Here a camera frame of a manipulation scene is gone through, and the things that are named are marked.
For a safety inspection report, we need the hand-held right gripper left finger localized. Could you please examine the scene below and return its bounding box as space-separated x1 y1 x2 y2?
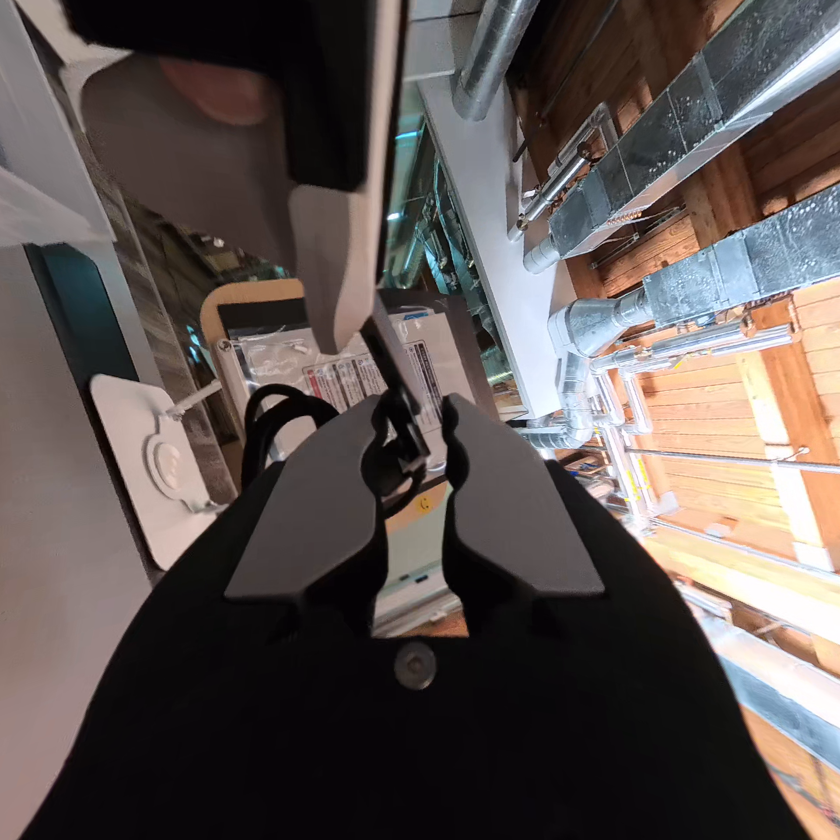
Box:
224 394 389 634

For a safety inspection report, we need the wooden instruction board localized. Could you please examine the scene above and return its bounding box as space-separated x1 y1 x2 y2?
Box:
200 279 519 539

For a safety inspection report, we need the bundle of silver pipes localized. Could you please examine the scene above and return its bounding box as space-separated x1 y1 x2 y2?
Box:
525 322 802 460

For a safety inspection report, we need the black adapter dongle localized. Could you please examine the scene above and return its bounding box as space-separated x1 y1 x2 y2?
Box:
360 314 433 470

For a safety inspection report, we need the rectangular silver air duct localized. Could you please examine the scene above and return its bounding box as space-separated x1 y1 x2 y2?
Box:
548 197 840 358
548 0 840 258

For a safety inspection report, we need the black braided usb cable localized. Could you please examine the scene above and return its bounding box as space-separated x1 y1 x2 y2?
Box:
239 382 431 526

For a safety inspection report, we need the white stand base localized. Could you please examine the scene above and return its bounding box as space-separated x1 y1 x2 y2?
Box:
91 374 227 572

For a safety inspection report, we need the person's left hand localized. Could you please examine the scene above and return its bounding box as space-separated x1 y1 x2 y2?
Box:
157 58 277 127

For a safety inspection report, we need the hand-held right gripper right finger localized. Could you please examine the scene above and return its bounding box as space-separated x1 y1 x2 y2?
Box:
441 392 606 636

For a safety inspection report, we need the round silver air duct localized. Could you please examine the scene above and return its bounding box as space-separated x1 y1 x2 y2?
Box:
451 0 540 122

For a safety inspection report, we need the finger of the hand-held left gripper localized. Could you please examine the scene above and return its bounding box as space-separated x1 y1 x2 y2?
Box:
287 0 409 357

